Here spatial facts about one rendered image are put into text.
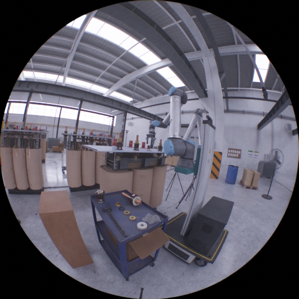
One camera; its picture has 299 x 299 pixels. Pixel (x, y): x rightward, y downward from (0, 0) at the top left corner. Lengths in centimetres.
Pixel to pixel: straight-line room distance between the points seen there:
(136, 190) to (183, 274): 146
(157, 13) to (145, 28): 544
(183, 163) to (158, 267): 136
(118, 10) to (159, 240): 418
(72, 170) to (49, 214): 201
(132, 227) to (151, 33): 410
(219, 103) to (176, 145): 591
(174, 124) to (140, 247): 105
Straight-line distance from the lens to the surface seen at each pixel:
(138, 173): 159
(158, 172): 193
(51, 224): 101
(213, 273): 177
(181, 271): 164
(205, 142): 113
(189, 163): 107
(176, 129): 100
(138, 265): 146
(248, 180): 562
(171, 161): 786
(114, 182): 135
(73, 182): 293
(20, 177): 307
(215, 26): 974
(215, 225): 117
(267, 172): 996
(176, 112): 105
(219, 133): 617
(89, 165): 288
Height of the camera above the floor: 146
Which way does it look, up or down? 3 degrees down
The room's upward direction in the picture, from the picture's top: 6 degrees clockwise
